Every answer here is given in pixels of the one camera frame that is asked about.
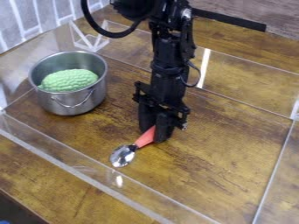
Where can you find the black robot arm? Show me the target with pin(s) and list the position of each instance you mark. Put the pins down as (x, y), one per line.
(170, 21)

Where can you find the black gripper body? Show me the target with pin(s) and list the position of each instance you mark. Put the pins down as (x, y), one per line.
(164, 92)

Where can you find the stainless steel pot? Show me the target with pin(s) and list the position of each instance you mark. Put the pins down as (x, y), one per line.
(74, 102)

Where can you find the pink handled metal spoon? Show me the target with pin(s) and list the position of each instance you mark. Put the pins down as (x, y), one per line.
(124, 153)

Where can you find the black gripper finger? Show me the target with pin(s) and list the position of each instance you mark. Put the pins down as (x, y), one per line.
(163, 127)
(146, 116)

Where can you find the clear acrylic tray enclosure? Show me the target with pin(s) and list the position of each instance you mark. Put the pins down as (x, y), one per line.
(92, 169)

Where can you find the green bumpy toy gourd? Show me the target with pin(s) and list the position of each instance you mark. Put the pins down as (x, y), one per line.
(68, 80)

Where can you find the black strip on table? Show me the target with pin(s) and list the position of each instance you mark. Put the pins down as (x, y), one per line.
(230, 20)

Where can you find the clear acrylic corner bracket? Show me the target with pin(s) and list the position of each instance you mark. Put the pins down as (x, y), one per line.
(87, 42)

